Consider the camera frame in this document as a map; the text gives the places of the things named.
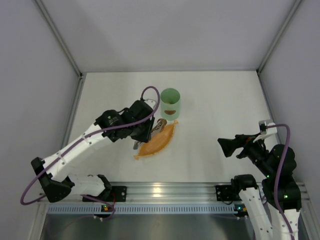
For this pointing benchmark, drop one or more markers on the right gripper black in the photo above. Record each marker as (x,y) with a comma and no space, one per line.
(240,147)

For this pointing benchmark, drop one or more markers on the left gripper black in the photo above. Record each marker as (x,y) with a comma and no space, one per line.
(147,129)

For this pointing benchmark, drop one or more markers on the orange boat-shaped woven tray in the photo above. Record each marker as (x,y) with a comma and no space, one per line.
(158,143)

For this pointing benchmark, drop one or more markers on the metal tongs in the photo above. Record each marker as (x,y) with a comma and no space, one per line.
(156,129)

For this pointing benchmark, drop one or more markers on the brown food toy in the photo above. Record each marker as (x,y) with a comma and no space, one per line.
(163,124)

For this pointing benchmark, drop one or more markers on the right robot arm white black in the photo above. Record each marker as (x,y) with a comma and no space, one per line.
(274,208)

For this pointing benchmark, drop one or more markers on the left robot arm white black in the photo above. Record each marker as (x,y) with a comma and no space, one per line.
(54,172)

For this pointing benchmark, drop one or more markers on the green cylindrical lunch container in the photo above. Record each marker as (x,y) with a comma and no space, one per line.
(170,104)

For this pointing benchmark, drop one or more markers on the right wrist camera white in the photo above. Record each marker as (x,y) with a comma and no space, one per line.
(267,129)

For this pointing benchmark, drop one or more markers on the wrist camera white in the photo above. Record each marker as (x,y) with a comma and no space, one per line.
(267,129)
(151,103)

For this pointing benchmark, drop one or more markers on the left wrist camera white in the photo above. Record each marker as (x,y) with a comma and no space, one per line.
(151,103)

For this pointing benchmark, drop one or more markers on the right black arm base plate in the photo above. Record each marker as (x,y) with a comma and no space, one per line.
(226,193)

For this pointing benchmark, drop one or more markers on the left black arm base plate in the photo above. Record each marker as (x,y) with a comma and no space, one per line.
(114,194)

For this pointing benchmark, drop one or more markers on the aluminium mounting rail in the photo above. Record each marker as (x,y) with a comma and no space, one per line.
(170,192)

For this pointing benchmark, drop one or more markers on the slotted grey cable duct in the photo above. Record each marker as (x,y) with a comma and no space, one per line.
(144,209)

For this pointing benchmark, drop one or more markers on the left aluminium frame post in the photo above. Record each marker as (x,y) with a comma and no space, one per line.
(43,10)

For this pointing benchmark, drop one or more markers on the aluminium frame post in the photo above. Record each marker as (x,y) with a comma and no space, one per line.
(43,10)
(280,32)

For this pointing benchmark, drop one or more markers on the right aluminium frame post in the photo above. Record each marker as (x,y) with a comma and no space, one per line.
(280,32)

